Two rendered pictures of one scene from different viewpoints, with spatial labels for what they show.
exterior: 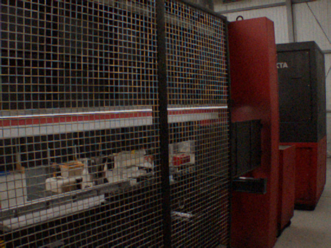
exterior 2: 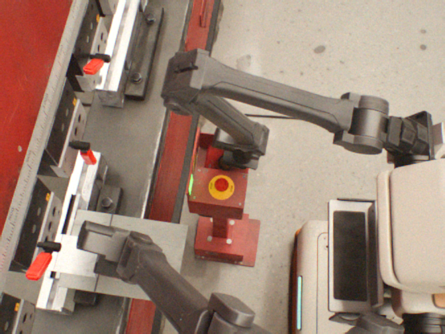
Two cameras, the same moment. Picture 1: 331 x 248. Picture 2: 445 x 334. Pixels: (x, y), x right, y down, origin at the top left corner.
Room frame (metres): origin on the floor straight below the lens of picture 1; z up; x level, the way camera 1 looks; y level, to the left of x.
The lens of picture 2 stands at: (3.11, 0.20, 2.23)
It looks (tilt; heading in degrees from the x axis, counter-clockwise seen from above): 69 degrees down; 151
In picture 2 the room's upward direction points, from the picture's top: straight up
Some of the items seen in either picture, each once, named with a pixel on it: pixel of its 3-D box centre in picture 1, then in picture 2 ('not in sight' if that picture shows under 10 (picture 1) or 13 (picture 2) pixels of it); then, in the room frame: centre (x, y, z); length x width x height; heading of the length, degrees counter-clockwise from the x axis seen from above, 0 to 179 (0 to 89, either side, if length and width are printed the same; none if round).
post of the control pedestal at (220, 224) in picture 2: not in sight; (220, 211); (2.63, 0.46, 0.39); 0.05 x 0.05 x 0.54; 53
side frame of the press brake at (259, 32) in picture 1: (236, 136); not in sight; (3.35, -0.72, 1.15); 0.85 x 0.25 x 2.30; 52
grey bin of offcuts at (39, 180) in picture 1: (55, 182); not in sight; (4.96, 1.72, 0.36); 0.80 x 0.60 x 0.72; 147
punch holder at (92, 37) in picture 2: (129, 137); (73, 42); (2.39, 0.25, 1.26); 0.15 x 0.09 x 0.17; 142
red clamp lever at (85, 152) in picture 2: not in sight; (83, 153); (2.60, 0.16, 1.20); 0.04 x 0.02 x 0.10; 52
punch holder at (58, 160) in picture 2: (148, 135); (48, 128); (2.55, 0.12, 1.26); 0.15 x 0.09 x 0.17; 142
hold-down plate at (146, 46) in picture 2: not in sight; (144, 51); (2.24, 0.43, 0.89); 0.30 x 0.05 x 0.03; 142
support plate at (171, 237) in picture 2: (149, 165); (124, 255); (2.77, 0.13, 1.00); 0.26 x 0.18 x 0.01; 52
